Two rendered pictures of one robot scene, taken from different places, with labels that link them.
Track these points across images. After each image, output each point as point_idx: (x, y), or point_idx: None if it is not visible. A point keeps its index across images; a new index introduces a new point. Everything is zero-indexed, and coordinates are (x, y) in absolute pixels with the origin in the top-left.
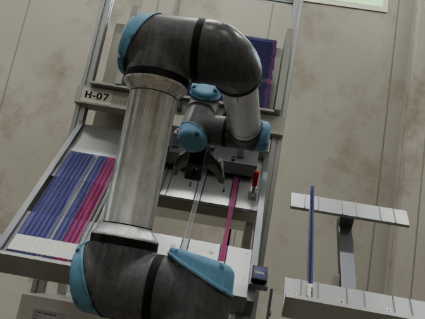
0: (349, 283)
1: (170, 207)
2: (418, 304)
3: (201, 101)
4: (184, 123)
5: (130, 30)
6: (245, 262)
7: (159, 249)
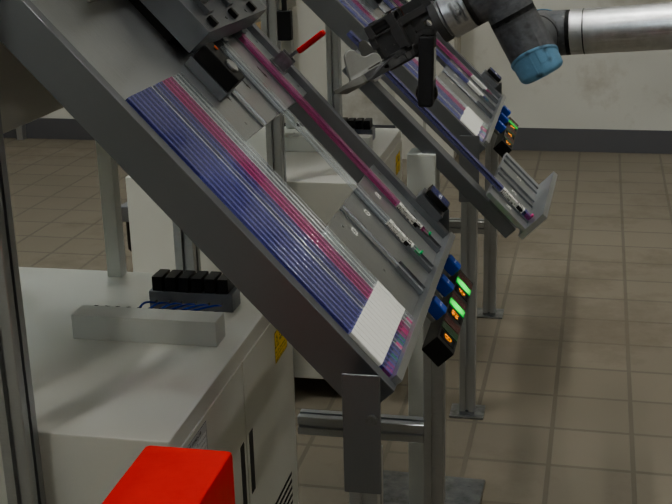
0: (452, 160)
1: (40, 115)
2: (510, 158)
3: (532, 0)
4: (548, 48)
5: None
6: (392, 187)
7: (373, 228)
